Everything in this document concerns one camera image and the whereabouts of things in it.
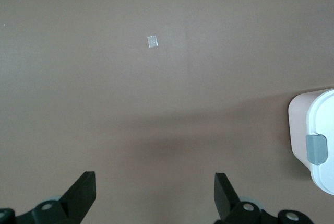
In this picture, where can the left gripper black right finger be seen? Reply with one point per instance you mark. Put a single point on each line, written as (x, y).
(227, 200)

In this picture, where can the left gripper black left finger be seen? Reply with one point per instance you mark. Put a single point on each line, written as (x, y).
(78, 198)

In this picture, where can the white box lid gray clips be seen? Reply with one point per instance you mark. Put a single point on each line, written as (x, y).
(323, 114)

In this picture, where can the pink plastic storage box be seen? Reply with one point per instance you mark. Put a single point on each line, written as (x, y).
(297, 130)

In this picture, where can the brown table cover sheet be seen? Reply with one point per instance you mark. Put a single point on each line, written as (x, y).
(104, 77)

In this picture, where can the small clear tape piece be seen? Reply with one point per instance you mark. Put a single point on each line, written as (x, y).
(152, 41)

